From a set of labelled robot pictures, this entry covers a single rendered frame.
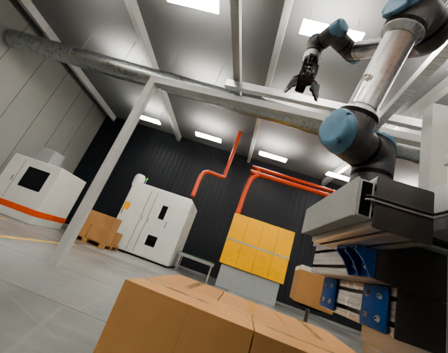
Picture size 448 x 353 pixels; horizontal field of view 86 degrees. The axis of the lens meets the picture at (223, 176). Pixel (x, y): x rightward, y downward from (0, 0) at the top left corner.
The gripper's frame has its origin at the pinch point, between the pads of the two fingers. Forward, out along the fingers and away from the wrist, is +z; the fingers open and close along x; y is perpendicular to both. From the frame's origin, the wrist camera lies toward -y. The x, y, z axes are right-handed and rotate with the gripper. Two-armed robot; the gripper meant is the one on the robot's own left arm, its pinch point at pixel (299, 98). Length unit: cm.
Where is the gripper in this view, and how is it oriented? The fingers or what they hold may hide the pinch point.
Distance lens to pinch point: 118.6
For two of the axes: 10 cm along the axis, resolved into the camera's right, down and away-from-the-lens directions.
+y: 0.0, -3.4, -9.4
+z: -3.2, 8.9, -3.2
